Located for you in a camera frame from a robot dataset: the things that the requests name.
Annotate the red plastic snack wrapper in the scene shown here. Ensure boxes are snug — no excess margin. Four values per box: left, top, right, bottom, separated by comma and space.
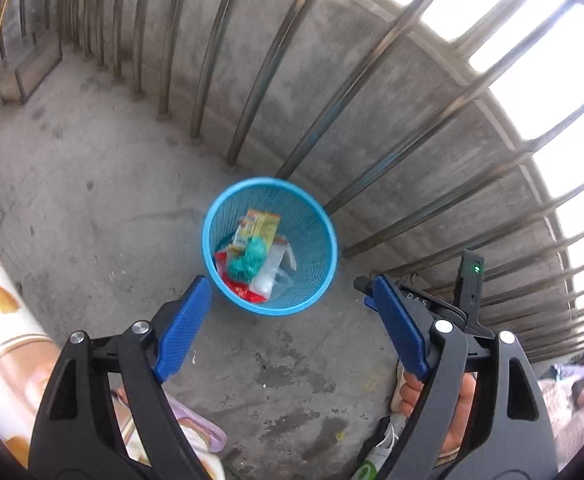
214, 250, 266, 304

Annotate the teal crumpled trash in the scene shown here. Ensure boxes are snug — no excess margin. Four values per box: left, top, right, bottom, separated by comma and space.
227, 236, 269, 284

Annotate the blue plastic mesh trash basket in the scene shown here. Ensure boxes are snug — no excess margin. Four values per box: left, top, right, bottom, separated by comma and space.
202, 178, 337, 316

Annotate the person's right hand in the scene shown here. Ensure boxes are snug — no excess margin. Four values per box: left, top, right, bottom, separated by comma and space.
397, 369, 479, 456

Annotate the clear plastic bag in basket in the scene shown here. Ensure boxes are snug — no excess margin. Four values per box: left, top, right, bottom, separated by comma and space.
249, 236, 297, 302

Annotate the yellow snack packet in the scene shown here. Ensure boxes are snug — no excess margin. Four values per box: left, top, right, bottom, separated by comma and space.
231, 209, 281, 252

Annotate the steel balcony railing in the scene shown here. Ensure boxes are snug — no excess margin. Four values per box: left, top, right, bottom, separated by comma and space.
16, 0, 584, 366

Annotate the metal dustpan box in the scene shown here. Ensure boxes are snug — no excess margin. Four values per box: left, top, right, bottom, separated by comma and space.
0, 30, 63, 104

